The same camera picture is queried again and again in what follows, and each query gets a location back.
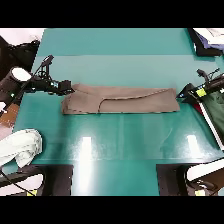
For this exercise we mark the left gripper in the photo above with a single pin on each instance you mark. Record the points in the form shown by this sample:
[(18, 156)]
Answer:
[(65, 87)]

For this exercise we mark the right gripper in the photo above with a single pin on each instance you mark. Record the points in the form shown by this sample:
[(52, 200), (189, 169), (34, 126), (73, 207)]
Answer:
[(192, 92)]

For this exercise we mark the brown shirt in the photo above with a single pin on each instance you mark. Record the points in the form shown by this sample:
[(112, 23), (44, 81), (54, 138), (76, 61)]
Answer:
[(133, 101)]

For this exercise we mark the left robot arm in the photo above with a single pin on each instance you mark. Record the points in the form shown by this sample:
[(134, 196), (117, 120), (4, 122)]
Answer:
[(19, 75)]

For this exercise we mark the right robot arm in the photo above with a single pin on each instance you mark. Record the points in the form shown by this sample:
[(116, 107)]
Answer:
[(215, 84)]

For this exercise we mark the dark green garment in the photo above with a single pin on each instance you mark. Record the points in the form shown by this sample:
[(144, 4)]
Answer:
[(215, 110)]

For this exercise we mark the blue garment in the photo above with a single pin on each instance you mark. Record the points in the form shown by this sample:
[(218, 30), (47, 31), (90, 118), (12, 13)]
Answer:
[(213, 44)]

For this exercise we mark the white garment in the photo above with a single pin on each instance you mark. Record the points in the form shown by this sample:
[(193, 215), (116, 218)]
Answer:
[(213, 32), (20, 144)]

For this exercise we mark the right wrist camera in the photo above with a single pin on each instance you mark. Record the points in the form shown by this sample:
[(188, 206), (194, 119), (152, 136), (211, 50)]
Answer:
[(204, 74)]

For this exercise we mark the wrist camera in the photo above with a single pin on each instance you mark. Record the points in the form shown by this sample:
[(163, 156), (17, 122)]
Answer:
[(47, 62), (204, 74)]

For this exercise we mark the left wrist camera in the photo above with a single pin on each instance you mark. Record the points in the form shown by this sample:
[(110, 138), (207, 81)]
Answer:
[(47, 62)]

